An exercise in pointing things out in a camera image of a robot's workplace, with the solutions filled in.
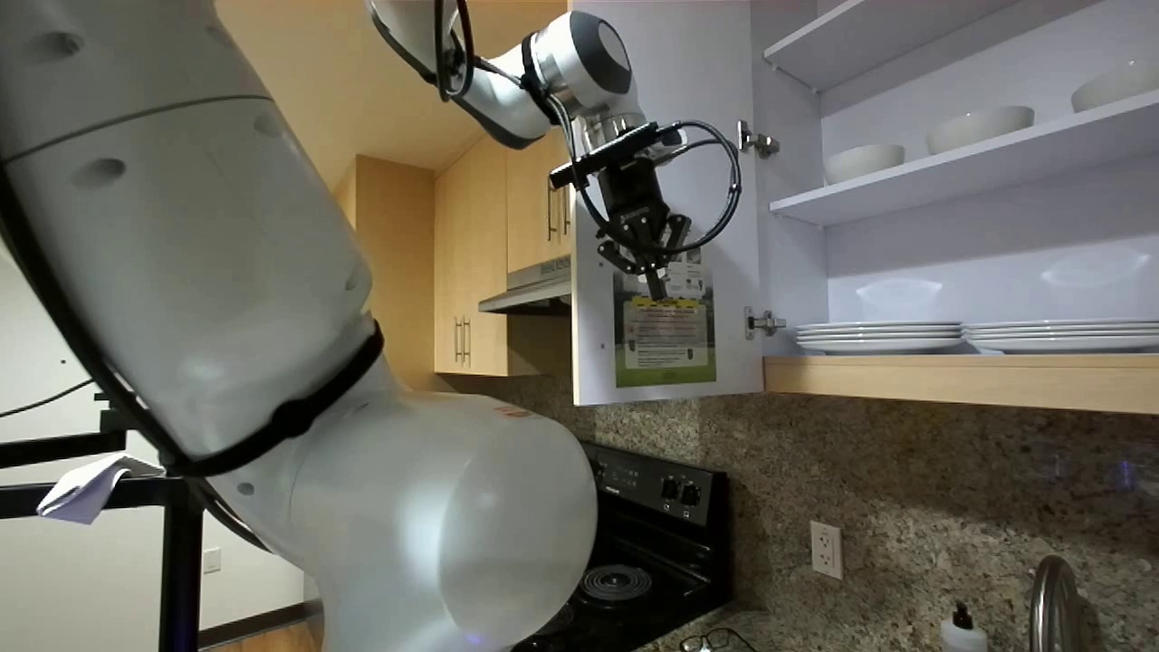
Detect green paper notice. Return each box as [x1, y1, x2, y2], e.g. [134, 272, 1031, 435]
[613, 255, 717, 389]

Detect white bowl right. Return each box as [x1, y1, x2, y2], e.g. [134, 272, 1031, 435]
[1072, 62, 1159, 114]

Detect black metal stand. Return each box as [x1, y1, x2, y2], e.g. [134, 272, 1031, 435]
[0, 414, 203, 652]

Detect white bowl middle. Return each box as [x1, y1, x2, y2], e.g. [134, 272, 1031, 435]
[926, 105, 1035, 153]

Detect white cabinet door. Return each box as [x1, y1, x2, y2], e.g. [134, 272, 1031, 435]
[572, 0, 762, 407]

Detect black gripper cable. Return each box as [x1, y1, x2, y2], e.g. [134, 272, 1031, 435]
[430, 0, 746, 261]

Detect white open cabinet shelving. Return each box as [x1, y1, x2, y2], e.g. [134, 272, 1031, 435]
[762, 0, 1159, 414]

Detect white wall outlet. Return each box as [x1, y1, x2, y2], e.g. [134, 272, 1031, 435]
[812, 522, 844, 580]

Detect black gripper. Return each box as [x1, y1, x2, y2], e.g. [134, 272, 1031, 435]
[550, 122, 690, 301]

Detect chrome faucet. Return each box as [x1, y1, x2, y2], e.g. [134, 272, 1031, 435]
[1030, 554, 1084, 652]

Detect metal door hinge lower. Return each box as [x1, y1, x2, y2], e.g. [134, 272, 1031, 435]
[746, 307, 786, 336]

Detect metal door hinge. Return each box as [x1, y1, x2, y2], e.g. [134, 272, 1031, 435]
[746, 307, 786, 336]
[740, 120, 782, 161]

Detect right stack of white plates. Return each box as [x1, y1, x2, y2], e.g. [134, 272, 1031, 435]
[960, 320, 1159, 355]

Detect stack of white plates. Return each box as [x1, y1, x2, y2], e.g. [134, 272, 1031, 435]
[960, 320, 1159, 355]
[792, 322, 960, 355]

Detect left stack of white plates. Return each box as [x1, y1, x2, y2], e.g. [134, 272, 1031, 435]
[792, 322, 960, 355]

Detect white bowl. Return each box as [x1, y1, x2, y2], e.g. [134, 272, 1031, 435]
[824, 144, 904, 182]
[926, 105, 1035, 153]
[1072, 62, 1159, 114]

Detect black stove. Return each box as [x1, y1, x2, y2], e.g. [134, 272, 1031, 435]
[512, 443, 732, 652]

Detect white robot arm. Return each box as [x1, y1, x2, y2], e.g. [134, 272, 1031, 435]
[0, 0, 596, 652]

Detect light wood wall cabinets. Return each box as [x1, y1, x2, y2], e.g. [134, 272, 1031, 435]
[346, 129, 576, 382]

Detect steel range hood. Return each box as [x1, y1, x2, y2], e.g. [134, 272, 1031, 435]
[483, 256, 572, 316]

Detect white bowl left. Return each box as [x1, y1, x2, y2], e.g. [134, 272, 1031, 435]
[824, 144, 904, 182]

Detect metal door hinge upper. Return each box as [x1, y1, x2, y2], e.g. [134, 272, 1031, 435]
[740, 120, 782, 161]

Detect white crumpled paper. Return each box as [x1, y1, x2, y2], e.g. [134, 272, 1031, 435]
[37, 452, 159, 527]

